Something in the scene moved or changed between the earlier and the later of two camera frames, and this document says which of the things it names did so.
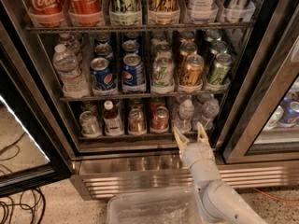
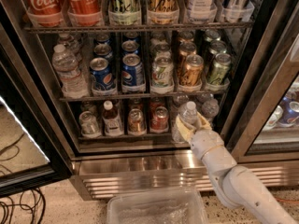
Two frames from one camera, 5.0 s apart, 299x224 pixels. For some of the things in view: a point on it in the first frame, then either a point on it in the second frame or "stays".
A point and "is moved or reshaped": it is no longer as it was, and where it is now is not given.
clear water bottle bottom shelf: (183, 122) is moved or reshaped
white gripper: (198, 152) -> (202, 141)
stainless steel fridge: (121, 66) stays
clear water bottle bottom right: (209, 111) stays
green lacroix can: (125, 6) stays
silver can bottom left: (90, 124) stays
